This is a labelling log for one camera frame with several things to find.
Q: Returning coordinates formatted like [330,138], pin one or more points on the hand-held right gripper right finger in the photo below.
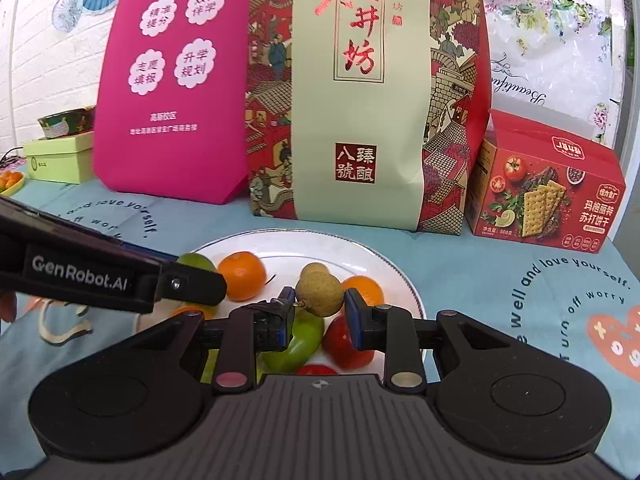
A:
[352,320]

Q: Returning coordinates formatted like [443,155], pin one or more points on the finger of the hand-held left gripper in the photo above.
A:
[195,285]

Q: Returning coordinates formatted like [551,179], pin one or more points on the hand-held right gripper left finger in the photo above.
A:
[287,312]

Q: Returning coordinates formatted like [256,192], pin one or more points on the small round green fruit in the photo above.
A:
[197,261]

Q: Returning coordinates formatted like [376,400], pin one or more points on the orange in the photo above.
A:
[192,308]
[367,287]
[242,275]

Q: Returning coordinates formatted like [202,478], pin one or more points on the red tomato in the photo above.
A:
[340,345]

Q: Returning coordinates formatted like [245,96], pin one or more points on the green pepper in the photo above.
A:
[300,340]

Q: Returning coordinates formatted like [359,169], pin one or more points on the brown longan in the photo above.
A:
[320,292]
[314,269]

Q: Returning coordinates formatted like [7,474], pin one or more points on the white plate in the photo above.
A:
[290,255]

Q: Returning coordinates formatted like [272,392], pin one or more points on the small red apple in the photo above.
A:
[316,370]

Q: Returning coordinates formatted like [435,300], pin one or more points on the green pear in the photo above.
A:
[210,365]

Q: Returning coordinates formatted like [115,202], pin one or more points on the person's left hand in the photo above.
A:
[6,306]

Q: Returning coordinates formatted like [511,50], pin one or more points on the light green box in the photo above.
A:
[55,160]

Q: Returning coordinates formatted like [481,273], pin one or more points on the pink fabric bag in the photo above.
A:
[170,150]

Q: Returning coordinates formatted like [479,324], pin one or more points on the small patterned green box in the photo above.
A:
[65,122]

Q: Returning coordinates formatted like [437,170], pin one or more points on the teal printed tablecloth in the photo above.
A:
[500,280]

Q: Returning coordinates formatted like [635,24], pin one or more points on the red and green gift bag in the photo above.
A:
[350,160]

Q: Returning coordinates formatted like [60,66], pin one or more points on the red cracker box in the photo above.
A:
[540,185]

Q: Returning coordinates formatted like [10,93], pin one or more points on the floral plastic bag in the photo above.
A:
[545,50]

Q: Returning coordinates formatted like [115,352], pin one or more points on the white vertical post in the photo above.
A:
[627,60]

